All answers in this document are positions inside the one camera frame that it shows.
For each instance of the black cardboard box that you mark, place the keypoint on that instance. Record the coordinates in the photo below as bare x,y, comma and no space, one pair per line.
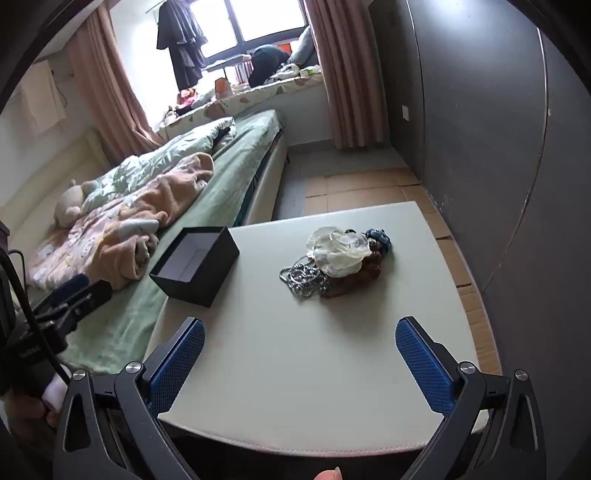
217,258

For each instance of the pink curtain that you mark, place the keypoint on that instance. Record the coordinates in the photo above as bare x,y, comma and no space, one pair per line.
115,92
346,74

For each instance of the grey pillow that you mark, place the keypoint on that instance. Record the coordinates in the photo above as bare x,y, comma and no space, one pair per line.
302,46

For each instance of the person's left hand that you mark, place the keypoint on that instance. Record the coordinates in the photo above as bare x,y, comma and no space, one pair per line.
27,413

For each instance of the window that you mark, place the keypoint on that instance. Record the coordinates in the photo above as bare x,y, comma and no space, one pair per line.
258,23

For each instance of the white bed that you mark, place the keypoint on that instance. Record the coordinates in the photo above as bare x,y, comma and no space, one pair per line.
265,184

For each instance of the dark grey wardrobe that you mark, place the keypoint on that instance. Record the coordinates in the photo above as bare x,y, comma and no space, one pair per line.
485,138

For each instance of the green bed sheet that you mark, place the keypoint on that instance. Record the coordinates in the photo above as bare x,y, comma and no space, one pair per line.
231,175

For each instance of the white wall socket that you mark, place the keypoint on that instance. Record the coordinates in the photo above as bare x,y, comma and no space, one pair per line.
406,113

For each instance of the leaf print window seat cushion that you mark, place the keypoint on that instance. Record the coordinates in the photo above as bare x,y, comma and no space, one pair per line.
258,94

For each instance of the beige hanging cloth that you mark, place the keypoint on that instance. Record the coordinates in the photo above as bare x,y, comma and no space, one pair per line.
44,99

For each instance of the light green floral quilt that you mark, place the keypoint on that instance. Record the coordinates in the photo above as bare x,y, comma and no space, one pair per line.
152,157

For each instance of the brown cardboard floor sheets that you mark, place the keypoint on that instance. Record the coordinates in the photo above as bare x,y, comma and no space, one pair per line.
360,184

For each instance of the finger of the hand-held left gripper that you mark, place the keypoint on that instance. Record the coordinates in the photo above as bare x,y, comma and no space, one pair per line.
69,285
94,293

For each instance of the dark hanging clothes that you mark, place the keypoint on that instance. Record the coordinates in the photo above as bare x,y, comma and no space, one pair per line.
182,41

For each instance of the white sheer scrunchie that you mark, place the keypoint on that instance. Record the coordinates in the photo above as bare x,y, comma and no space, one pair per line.
339,251

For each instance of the pile of colourful clothes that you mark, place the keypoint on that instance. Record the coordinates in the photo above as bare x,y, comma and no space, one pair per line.
194,99

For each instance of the peach fleece blanket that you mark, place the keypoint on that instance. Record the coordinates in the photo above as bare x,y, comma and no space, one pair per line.
157,203

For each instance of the black bag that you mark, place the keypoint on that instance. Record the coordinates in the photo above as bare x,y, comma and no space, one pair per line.
268,64

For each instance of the person's right hand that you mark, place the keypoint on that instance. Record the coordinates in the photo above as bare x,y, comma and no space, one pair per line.
328,474

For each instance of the beige plush toy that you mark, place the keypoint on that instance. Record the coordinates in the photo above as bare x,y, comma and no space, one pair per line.
69,205

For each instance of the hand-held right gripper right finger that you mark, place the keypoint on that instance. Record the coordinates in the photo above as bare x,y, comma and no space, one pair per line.
422,364

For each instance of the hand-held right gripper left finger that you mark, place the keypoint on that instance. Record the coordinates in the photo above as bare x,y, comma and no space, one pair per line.
178,364

